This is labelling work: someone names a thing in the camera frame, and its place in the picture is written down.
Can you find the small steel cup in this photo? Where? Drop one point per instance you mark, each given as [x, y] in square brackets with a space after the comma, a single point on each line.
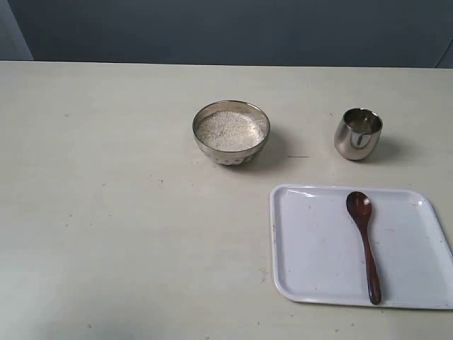
[358, 133]

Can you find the steel bowl of rice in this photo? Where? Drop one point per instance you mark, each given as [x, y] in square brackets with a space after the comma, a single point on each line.
[231, 132]

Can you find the dark red wooden spoon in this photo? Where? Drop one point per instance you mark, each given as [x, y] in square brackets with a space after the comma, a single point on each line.
[359, 207]

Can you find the white plastic tray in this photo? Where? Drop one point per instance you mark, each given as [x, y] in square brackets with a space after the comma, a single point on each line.
[318, 256]

